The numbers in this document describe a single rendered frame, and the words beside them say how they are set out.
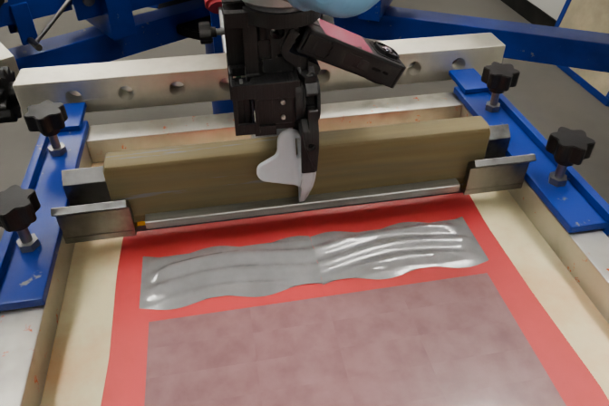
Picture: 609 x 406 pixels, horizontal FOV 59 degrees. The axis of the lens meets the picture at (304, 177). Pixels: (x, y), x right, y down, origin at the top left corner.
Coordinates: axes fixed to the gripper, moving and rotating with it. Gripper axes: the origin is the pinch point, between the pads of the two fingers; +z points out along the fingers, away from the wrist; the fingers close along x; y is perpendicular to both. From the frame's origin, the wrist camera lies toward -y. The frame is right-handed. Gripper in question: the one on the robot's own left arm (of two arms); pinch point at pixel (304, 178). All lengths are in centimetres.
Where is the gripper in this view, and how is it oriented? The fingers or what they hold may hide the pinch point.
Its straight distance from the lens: 59.5
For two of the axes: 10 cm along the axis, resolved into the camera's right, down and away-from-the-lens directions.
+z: 0.0, 7.9, 6.2
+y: -9.8, 1.1, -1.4
